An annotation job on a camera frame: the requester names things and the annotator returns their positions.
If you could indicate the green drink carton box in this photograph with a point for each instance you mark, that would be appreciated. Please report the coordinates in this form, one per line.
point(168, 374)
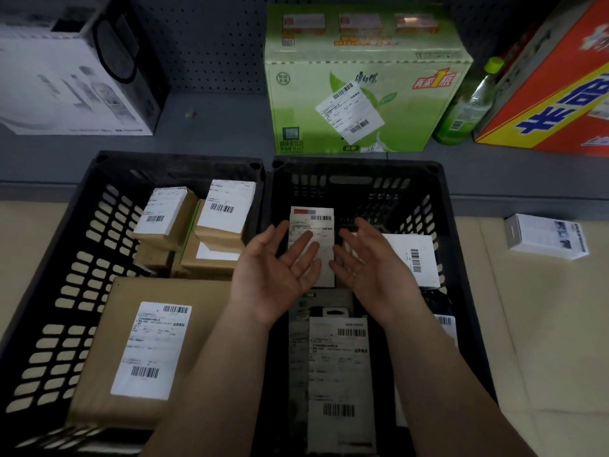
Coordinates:
point(309, 80)

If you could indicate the person's right little finger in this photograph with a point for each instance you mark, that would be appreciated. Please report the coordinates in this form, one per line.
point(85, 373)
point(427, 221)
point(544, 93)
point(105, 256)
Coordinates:
point(353, 287)

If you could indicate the black labelled parcel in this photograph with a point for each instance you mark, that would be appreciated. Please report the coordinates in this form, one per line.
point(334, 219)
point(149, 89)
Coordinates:
point(445, 323)

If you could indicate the white labelled flat parcel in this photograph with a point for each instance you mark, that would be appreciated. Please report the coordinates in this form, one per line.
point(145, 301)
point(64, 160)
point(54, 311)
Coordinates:
point(418, 261)

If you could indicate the black retail packet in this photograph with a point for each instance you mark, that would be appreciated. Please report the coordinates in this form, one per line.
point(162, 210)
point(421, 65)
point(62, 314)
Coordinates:
point(309, 304)

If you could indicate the person's left thumb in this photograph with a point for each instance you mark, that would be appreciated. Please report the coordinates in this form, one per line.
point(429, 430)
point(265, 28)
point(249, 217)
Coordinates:
point(273, 237)

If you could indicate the person's right forearm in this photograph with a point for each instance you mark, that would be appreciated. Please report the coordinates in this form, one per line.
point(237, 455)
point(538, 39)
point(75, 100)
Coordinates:
point(442, 390)

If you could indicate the green plastic drink bottle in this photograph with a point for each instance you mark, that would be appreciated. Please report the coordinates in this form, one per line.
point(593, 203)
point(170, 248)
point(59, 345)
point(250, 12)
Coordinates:
point(464, 104)

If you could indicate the orange and yellow carton box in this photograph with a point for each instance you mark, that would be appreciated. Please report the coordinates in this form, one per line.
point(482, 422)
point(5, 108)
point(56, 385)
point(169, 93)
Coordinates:
point(556, 90)

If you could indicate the person's right thumb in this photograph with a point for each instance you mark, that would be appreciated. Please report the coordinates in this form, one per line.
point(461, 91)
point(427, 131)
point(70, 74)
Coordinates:
point(371, 231)

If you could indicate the grey metal shelf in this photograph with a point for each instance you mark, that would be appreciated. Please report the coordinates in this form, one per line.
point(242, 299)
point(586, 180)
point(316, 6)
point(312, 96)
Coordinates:
point(214, 128)

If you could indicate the black plastic crate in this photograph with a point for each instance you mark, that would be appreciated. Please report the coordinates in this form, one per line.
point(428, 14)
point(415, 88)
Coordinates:
point(71, 280)
point(380, 195)

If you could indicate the person's left middle finger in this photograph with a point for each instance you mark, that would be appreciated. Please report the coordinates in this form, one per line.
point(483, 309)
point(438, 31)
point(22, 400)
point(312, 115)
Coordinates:
point(307, 257)

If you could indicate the person's left little finger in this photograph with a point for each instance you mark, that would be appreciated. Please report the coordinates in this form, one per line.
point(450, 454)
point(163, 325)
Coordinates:
point(308, 283)

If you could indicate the person's left hand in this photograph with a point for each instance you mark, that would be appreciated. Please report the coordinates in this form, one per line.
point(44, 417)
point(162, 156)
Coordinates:
point(264, 280)

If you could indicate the large brown labelled parcel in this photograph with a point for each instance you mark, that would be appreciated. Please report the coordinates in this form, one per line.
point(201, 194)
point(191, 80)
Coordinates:
point(119, 328)

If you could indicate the small white product box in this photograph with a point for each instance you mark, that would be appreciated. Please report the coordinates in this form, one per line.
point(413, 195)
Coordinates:
point(547, 235)

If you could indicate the white and black appliance box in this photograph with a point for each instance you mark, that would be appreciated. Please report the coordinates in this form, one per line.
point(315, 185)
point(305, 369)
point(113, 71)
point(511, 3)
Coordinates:
point(62, 76)

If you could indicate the person's right middle finger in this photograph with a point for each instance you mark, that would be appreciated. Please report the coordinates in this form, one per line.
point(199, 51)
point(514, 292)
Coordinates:
point(348, 256)

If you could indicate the grey labelled packet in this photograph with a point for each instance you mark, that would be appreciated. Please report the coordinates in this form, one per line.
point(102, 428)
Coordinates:
point(340, 375)

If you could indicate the person's right hand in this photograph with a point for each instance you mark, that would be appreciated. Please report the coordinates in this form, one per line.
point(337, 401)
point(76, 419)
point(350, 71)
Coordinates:
point(380, 280)

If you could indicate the plain brown cardboard box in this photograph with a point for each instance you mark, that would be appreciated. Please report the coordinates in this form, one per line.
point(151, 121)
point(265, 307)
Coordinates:
point(152, 259)

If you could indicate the flat brown labelled box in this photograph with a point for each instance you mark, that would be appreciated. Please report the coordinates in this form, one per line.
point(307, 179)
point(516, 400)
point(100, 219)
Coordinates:
point(209, 261)

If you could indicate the grey pegboard back panel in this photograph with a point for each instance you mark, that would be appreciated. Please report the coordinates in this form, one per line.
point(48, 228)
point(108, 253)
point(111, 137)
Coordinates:
point(209, 42)

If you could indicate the white parcel with red stripe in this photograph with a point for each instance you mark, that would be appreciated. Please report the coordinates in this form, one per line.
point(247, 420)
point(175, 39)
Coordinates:
point(309, 221)

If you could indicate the small brown labelled box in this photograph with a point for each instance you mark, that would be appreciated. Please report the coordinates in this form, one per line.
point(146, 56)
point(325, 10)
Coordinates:
point(161, 214)
point(226, 209)

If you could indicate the person's left forearm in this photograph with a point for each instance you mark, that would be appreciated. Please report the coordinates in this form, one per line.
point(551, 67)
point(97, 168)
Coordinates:
point(219, 385)

